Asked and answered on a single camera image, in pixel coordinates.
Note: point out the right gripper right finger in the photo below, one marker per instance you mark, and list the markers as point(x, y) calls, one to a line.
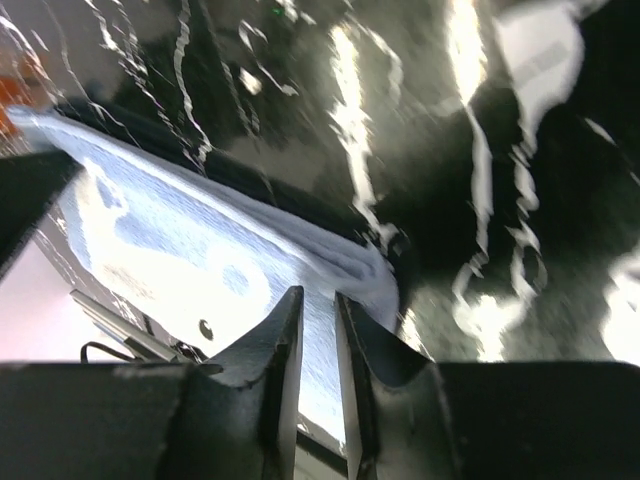
point(407, 417)

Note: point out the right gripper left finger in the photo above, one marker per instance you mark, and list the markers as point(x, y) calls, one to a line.
point(233, 417)

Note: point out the light blue towel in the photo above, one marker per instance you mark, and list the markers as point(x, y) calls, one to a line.
point(205, 261)

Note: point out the orange white patterned towel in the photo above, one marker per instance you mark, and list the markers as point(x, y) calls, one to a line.
point(22, 83)

